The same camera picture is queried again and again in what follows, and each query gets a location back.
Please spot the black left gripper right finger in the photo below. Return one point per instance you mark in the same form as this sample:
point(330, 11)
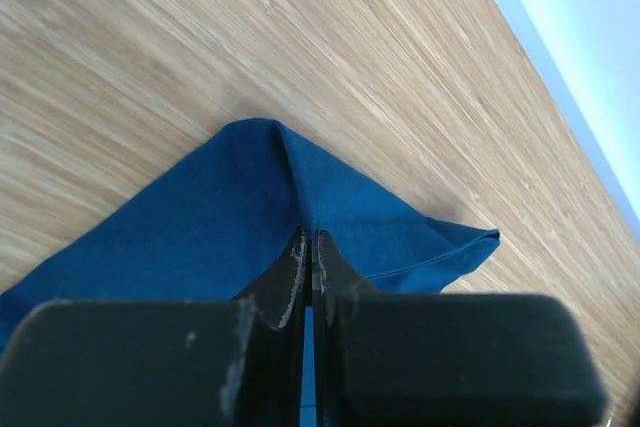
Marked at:
point(398, 359)

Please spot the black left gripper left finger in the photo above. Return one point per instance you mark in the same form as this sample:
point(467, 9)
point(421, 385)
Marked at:
point(180, 363)

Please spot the blue printed t-shirt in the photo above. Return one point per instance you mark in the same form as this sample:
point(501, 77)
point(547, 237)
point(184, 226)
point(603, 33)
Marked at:
point(217, 220)

